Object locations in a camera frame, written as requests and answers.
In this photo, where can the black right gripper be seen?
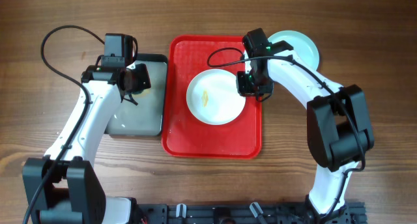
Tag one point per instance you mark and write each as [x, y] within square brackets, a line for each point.
[244, 90]

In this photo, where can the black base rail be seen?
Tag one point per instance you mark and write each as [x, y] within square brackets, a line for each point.
[280, 213]

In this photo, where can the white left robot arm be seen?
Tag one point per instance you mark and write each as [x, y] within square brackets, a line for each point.
[62, 187]

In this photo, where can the green yellow sponge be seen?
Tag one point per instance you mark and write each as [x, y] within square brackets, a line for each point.
[142, 93]

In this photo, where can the light blue plate front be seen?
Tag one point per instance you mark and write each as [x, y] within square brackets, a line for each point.
[302, 44]

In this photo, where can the red plastic serving tray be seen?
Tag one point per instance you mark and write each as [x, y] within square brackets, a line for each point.
[184, 135]

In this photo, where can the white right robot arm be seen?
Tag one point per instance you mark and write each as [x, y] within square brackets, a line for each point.
[339, 131]

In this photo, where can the white round plate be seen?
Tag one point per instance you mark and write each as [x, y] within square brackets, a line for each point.
[212, 97]

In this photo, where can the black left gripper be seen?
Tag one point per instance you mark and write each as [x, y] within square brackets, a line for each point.
[143, 84]

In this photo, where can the grey metal wash tray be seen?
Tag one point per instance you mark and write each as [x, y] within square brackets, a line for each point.
[145, 118]

